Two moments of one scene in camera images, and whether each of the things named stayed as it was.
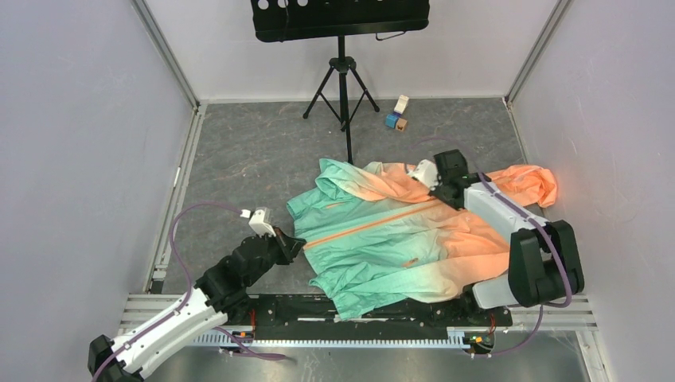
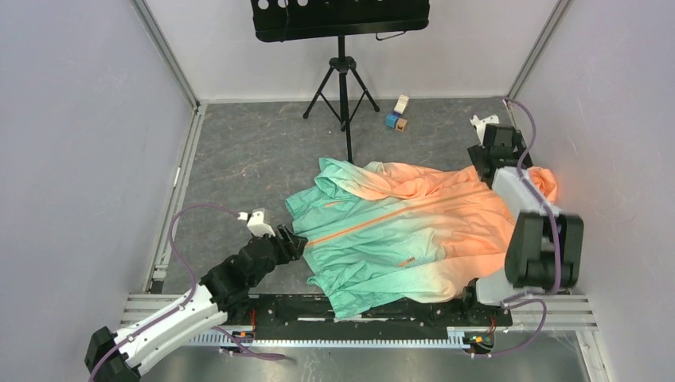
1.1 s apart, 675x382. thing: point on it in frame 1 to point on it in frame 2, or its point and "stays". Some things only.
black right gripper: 437,192 to 475,153
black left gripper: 288,246 stays
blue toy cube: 391,121 stays
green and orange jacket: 386,234 stays
